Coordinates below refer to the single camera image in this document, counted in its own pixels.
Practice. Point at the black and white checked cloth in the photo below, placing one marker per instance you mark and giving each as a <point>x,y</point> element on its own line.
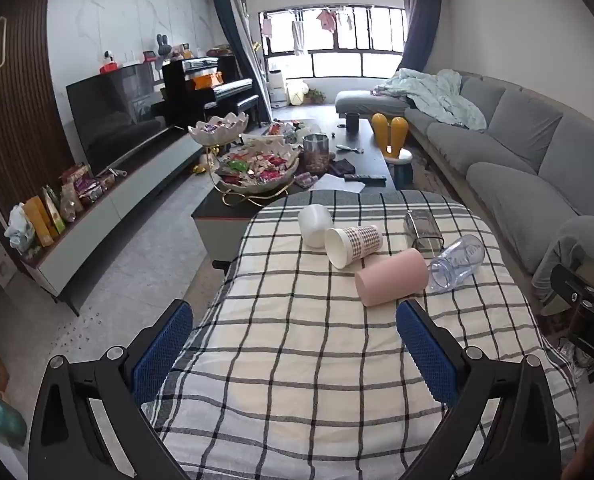
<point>287,360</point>

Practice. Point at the black mug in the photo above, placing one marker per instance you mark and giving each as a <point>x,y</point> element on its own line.
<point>352,122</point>

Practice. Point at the flat screen television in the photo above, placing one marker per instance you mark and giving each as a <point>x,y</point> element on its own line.
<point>114,110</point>

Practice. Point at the yellow rabbit-ear stool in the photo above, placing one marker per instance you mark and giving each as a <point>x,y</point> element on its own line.
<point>394,132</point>

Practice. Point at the dark blue curtain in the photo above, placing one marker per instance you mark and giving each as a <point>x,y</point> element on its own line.
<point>232,35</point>
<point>419,25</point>

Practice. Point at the person's grey trouser leg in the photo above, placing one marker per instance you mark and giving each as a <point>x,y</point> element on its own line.
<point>572,245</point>

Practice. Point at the clear square glass cup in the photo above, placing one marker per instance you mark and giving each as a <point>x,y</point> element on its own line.
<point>422,230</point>

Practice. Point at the hanging laundry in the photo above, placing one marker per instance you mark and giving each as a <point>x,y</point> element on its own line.
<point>299,30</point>

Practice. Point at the black remote control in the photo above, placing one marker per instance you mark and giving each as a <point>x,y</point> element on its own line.
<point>365,177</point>

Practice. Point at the white cup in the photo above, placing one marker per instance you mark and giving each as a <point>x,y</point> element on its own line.
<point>313,225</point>

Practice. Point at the grey rabbit figurine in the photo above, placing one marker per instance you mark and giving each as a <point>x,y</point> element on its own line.
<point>164,45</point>

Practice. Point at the pink cup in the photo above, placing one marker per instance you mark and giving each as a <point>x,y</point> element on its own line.
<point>392,277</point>

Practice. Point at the dark coffee table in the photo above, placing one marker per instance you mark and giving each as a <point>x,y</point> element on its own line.
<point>372,155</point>

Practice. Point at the row of snack bags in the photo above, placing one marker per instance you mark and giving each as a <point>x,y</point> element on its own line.
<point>72,195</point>

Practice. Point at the grey television cabinet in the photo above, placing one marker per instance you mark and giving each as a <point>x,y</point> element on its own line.
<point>127,205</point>

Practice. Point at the large white scalloped snack bowl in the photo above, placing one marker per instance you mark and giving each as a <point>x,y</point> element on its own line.
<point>257,167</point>

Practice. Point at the glass jar of nuts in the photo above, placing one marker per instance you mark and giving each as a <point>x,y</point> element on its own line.
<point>316,155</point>

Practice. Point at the black piano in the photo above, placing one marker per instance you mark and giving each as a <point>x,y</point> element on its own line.
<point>202,87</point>

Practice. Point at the white plastic bag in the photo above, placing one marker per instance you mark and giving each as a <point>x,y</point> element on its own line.
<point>19,230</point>

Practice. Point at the clear bluish plastic cup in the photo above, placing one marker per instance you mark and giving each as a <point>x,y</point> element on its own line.
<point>457,262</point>

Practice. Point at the patterned paper cup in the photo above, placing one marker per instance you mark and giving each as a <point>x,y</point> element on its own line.
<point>357,242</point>

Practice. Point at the light blue blanket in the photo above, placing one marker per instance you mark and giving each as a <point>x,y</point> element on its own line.
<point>437,95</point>

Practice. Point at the small white scalloped snack bowl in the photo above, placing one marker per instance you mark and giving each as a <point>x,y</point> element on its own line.
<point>217,127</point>

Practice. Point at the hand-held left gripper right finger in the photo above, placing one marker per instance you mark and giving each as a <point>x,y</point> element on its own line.
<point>427,357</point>

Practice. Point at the black piano bench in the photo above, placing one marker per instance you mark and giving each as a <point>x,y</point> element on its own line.
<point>244,105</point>

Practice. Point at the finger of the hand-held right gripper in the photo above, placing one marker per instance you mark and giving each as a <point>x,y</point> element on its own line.
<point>569,282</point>

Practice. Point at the green plastic bag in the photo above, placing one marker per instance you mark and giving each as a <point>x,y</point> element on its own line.
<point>2,417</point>

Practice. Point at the grey sofa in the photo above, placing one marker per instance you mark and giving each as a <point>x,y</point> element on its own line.
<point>517,155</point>

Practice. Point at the dark slatted wooden cabinet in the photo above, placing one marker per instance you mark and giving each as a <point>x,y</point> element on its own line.
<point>12,110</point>

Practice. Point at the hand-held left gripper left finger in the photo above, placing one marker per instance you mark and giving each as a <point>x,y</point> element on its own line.
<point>161,357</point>

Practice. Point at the white paper sheet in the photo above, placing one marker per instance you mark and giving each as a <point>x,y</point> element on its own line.
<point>342,184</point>

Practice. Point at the white air purifier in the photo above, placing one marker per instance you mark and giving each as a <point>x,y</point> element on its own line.
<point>277,87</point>

